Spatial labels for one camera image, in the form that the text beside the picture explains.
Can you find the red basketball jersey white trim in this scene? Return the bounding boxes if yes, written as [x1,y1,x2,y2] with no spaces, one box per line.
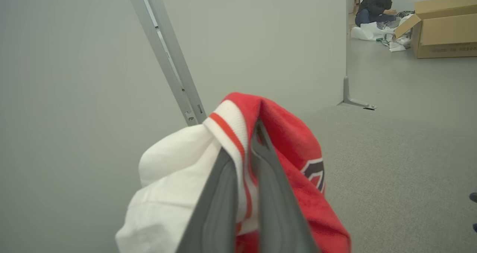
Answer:
[115,92,351,253]

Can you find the pile of packaging scraps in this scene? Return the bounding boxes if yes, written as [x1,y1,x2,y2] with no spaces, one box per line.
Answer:
[376,11,415,53]

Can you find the grey metal partition foot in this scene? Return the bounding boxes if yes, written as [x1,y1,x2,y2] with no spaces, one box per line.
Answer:
[337,76,378,111]

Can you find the white plastic bag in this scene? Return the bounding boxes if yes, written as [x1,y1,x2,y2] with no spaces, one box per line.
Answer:
[350,21,395,41]

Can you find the open brown cardboard box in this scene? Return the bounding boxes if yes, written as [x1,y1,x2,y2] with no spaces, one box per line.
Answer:
[394,0,477,59]

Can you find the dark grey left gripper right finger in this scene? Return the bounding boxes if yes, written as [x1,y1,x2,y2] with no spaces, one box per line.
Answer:
[250,119,321,253]

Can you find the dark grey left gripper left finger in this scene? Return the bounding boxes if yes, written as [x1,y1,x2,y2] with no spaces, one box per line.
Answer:
[175,147,239,253]

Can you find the person in black jacket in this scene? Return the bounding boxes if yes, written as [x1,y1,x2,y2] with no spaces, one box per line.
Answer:
[355,0,398,27]

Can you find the grey aluminium partition post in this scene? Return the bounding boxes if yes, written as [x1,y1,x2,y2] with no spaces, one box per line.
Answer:
[124,0,207,127]

